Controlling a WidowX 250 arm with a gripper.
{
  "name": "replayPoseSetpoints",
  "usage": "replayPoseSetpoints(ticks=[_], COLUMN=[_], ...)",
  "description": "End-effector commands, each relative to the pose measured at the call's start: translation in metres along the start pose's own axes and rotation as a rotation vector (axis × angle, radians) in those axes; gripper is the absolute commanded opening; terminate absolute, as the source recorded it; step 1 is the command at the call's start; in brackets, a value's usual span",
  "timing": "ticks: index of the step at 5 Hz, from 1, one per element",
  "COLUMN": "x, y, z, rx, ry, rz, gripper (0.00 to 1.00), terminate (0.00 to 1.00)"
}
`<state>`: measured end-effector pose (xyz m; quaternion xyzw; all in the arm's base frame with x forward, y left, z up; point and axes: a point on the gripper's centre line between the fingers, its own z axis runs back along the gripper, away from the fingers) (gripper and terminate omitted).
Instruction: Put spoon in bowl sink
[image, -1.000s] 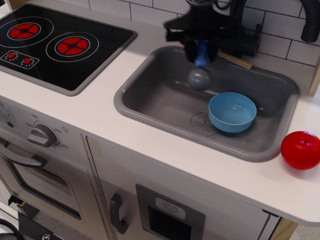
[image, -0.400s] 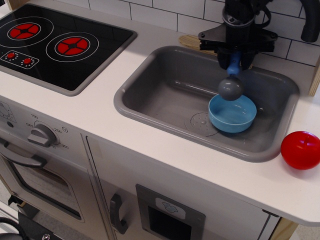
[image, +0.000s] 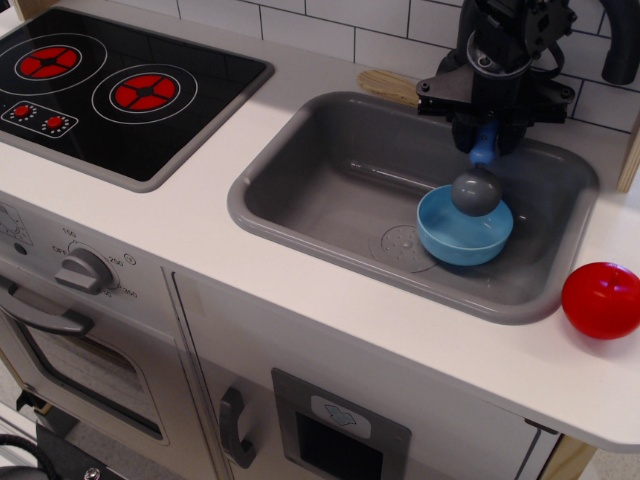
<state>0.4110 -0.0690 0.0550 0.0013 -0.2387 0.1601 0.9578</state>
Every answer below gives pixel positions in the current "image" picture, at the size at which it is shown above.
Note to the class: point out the red toy apple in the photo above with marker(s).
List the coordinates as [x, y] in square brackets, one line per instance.
[601, 300]

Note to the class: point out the grey toy sink basin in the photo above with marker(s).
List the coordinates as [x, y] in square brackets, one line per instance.
[342, 181]

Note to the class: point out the black toy stovetop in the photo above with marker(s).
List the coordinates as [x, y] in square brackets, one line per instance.
[116, 102]

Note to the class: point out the toy oven door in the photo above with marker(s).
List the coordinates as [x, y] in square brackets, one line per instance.
[124, 379]

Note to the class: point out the blue grey toy spoon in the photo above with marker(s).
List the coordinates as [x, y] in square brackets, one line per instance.
[477, 191]

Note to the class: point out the grey dispenser panel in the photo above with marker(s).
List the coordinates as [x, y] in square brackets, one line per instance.
[335, 438]

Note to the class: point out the grey oven knob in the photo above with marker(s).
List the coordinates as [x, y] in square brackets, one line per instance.
[84, 271]

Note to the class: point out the grey oven door handle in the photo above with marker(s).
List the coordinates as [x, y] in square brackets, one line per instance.
[30, 312]

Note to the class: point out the wooden spatula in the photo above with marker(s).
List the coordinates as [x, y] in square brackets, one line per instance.
[389, 86]

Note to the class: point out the grey cabinet door handle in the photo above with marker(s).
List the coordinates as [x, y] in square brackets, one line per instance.
[240, 451]

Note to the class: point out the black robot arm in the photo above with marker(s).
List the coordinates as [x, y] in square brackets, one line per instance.
[513, 29]

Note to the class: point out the dark grey faucet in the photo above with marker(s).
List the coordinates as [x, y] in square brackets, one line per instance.
[622, 59]

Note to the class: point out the light blue plastic bowl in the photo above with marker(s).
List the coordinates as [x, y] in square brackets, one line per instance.
[459, 239]

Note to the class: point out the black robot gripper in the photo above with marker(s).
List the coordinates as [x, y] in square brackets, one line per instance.
[482, 89]

